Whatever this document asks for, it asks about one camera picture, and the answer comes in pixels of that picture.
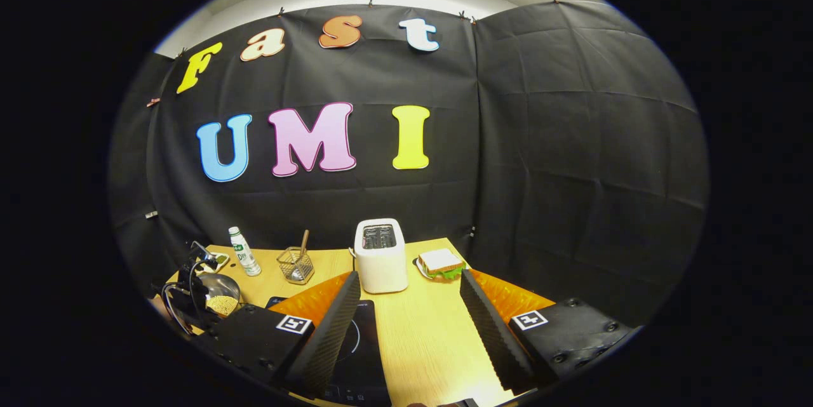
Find wire mesh utensil basket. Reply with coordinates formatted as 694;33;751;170
276;247;315;285

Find pile of yellow soybeans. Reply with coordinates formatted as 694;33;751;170
206;295;239;317

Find sandwich with lettuce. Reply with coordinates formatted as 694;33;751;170
416;248;467;281

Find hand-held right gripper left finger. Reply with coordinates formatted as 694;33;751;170
197;270;361;398

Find steel pot with black handles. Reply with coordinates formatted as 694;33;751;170
197;272;242;317

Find black induction cooktop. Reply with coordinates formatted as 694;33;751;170
267;296;391;406

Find white drink bottle green label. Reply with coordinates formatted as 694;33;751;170
228;226;262;277

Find white toaster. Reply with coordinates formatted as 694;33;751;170
353;218;408;295

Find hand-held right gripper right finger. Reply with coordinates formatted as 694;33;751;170
459;269;636;395

